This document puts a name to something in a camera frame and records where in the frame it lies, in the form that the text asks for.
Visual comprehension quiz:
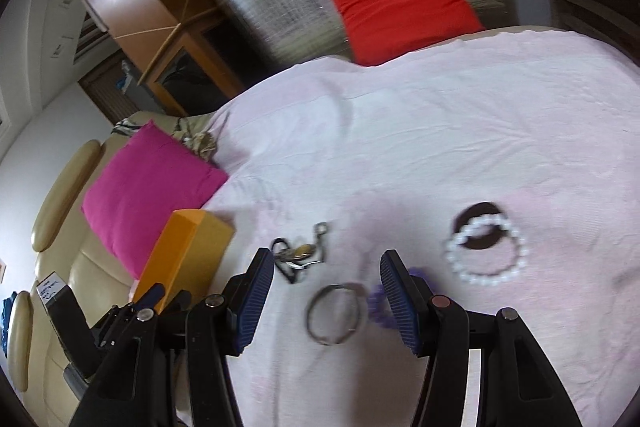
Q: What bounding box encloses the magenta pillow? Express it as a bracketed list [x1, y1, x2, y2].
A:
[81, 119, 230, 280]

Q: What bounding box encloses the orange cardboard box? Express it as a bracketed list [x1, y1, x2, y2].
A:
[134, 209, 236, 308]

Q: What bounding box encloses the white air conditioner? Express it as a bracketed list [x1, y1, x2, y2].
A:
[30, 0, 109, 68]

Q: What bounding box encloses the silver metal bangle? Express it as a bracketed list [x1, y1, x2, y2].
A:
[305, 283, 367, 348]

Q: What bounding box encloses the beige leather sofa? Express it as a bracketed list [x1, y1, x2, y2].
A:
[9, 109, 226, 408]

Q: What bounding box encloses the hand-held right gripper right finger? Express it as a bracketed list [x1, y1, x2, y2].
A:
[379, 249, 586, 427]

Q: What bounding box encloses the pale pink blanket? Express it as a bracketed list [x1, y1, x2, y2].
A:
[132, 26, 640, 427]

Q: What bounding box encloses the purple bead bracelet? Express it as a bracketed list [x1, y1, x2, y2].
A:
[366, 266, 436, 333]

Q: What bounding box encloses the thick black hair tie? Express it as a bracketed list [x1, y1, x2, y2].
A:
[451, 202, 512, 254]

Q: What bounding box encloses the metal wristwatch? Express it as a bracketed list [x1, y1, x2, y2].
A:
[279, 221, 332, 269]

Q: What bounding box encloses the thin black hair tie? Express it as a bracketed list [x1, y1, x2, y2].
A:
[270, 237, 307, 285]

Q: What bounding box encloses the white bead bracelet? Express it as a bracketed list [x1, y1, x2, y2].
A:
[445, 216, 529, 292]

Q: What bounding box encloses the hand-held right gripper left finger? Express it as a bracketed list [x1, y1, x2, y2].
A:
[67, 248, 276, 427]

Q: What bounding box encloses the patterned cloth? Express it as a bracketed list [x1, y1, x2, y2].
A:
[114, 116, 219, 165]

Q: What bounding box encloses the blue cloth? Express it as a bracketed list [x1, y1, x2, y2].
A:
[0, 291, 19, 358]

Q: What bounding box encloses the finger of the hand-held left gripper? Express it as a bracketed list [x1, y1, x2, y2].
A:
[131, 282, 167, 312]
[159, 289, 195, 314]

